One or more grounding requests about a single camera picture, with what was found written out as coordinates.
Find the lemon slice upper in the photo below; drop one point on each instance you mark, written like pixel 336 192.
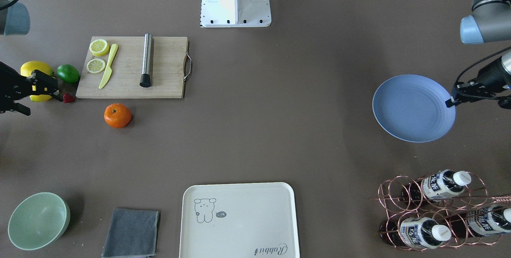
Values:
pixel 99 47

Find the yellow plastic knife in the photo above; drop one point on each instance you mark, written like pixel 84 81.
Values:
pixel 108 70

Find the green lime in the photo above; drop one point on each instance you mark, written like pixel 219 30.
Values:
pixel 68 73

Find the lemon slice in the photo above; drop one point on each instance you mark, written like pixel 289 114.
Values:
pixel 99 47
pixel 96 65

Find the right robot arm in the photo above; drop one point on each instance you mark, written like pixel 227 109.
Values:
pixel 15 20

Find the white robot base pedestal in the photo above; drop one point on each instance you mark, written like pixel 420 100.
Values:
pixel 235 13

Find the dark bottle white cap near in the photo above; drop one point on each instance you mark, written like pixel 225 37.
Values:
pixel 415 233

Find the grey folded cloth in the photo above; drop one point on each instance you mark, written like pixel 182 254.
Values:
pixel 132 234

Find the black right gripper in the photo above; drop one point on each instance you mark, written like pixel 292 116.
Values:
pixel 11 86

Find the wooden cutting board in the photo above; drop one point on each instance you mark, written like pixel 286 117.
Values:
pixel 168 70

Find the dark bottle white cap middle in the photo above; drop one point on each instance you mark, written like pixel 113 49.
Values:
pixel 492 220

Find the yellow lemon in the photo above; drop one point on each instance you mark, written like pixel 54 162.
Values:
pixel 40 98
pixel 28 67

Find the mint green bowl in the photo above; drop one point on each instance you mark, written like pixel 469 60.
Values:
pixel 38 221

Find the steel cylinder black tip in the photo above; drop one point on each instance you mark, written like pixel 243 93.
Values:
pixel 146 76

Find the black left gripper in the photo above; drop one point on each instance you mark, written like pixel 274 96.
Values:
pixel 490 73

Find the lemon slice lower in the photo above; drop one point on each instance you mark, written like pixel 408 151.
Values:
pixel 96 65

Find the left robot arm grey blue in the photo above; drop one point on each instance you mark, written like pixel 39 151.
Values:
pixel 490 21

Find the blue round plate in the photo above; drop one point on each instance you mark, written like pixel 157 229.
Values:
pixel 412 108

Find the red strawberry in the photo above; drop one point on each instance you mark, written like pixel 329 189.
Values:
pixel 68 98

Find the dark bottle white cap far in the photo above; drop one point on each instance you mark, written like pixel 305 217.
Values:
pixel 436 187

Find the cream rectangular tray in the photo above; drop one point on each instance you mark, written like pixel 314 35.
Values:
pixel 243 220

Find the dark bottle white cap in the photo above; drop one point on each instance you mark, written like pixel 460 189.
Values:
pixel 492 220
pixel 436 187
pixel 415 233

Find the copper wire bottle rack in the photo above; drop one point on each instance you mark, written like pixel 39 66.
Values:
pixel 475 196

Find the orange fruit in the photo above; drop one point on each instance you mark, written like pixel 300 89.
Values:
pixel 117 115

